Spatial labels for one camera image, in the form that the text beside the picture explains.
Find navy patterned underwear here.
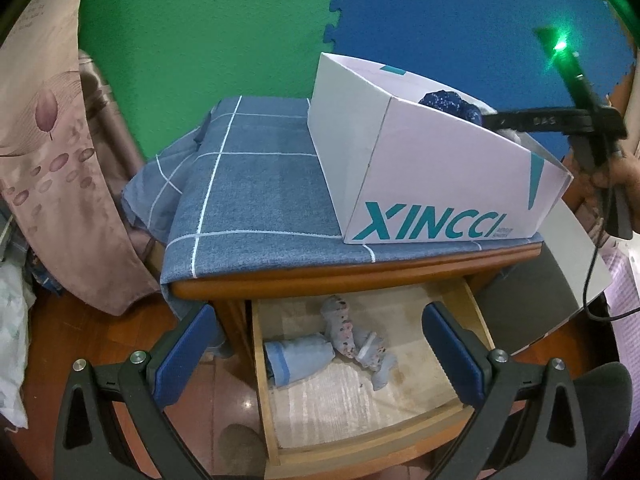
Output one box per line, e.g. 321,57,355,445
419,90,483,126

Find white bra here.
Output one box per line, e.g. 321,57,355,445
475,102,536,150

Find light blue rolled underwear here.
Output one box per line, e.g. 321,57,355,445
262,333,335,388

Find wooden drawer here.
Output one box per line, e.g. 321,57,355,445
252,278,494,479

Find floral grey underwear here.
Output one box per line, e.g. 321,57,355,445
320,296,397,391

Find person right hand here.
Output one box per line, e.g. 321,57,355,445
589,151,640,233

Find wooden nightstand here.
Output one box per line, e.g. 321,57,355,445
169,243,542,368

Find grey cabinet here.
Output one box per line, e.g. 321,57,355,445
475,202,612,354

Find blue foam mat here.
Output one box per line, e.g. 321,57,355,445
322,0,639,162

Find blue checked cloth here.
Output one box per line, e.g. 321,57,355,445
122,96,542,318

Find pink floral curtain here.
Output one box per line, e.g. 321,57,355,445
1,0,158,315

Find white XINCCI shoe box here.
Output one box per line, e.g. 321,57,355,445
307,53,573,244

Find green foam mat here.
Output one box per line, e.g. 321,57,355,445
79,0,337,158

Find black cable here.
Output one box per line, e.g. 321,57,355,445
579,179,640,322

